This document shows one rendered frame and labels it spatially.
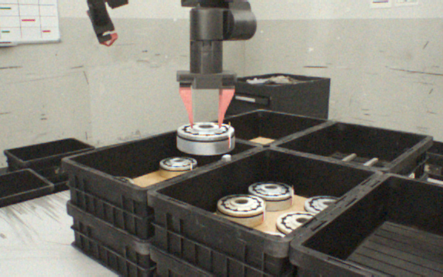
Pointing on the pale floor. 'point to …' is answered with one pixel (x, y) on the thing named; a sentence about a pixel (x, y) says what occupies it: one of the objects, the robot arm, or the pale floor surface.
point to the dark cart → (281, 95)
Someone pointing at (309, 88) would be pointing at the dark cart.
